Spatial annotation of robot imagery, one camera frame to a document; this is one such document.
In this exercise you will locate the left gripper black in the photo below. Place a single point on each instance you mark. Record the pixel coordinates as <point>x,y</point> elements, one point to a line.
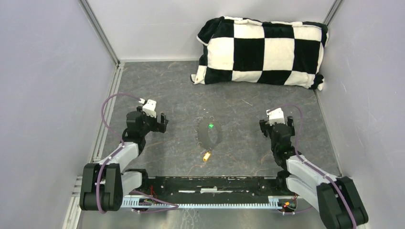
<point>158,127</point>

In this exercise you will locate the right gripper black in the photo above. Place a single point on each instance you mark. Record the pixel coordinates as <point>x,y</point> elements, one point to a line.
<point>265,127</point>

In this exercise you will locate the yellow key tag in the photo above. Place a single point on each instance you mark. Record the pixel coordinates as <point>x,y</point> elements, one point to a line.
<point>206,156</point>

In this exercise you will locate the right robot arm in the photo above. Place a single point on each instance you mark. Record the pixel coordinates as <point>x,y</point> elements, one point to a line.
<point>335,198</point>

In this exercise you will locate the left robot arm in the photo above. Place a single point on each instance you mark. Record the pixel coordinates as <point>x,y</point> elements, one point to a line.
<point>105,183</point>

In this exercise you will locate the right base circuit board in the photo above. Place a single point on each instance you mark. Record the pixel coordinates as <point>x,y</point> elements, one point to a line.
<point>289,206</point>

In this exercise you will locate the base circuit board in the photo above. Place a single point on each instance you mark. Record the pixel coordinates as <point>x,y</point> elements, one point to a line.
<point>289,206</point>
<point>146,201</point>

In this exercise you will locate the left base circuit board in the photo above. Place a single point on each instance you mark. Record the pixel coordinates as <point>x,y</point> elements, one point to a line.
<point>146,201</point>

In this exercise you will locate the black white checkered pillow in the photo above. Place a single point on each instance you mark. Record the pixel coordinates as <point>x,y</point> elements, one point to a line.
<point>268,52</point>

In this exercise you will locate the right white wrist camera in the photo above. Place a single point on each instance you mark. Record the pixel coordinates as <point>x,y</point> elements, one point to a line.
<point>275,116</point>

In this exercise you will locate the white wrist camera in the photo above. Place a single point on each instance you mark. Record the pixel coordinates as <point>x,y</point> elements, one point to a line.
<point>148,107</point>
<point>275,116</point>

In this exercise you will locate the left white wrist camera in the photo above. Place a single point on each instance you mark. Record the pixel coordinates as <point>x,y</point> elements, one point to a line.
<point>148,107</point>

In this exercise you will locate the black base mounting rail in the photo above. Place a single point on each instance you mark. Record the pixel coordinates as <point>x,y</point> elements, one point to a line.
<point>214,190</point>

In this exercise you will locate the white toothed cable strip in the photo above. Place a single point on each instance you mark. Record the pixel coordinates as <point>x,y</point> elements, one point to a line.
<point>135,202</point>

